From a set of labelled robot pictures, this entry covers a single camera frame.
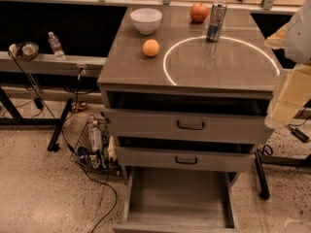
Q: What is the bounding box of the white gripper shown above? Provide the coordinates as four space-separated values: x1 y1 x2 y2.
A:
263 0 311 129

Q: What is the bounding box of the redbull can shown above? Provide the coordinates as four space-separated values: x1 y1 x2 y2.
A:
207 2 227 42

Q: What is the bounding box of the grey drawer cabinet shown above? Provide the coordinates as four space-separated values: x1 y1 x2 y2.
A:
96 5 286 180

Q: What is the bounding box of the top drawer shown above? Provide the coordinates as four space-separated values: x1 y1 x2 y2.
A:
104 109 273 144

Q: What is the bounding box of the middle drawer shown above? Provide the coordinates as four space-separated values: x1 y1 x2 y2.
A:
117 147 254 173

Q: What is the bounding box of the open bottom drawer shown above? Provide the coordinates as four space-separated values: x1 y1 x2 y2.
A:
113 167 237 233

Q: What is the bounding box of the black power adapter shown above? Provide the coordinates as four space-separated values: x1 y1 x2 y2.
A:
287 125 310 143

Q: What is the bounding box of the red apple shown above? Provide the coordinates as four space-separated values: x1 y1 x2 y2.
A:
190 3 209 23

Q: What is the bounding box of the black table leg right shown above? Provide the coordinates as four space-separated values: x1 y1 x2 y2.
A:
255 151 270 200

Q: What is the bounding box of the black table leg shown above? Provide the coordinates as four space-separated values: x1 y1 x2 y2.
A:
48 98 73 151
255 151 270 200

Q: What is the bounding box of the orange fruit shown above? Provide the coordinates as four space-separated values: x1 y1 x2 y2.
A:
143 39 159 57

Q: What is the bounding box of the white bowl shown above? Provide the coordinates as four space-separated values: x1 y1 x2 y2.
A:
130 8 162 35

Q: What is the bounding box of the clear water bottle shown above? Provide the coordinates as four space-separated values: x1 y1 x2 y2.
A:
49 31 65 60

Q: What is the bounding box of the grey side shelf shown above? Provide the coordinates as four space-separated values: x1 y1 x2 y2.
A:
0 51 106 78

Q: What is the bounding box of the black table leg left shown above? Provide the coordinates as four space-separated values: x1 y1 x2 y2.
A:
48 98 73 151

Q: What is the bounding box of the small bowl with items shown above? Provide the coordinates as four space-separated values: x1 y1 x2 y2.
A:
8 42 39 61

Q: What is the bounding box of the wire basket with bottles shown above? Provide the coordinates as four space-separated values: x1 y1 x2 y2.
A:
72 114 121 176

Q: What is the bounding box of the black floor cable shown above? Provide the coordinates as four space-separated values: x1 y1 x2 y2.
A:
7 50 119 233

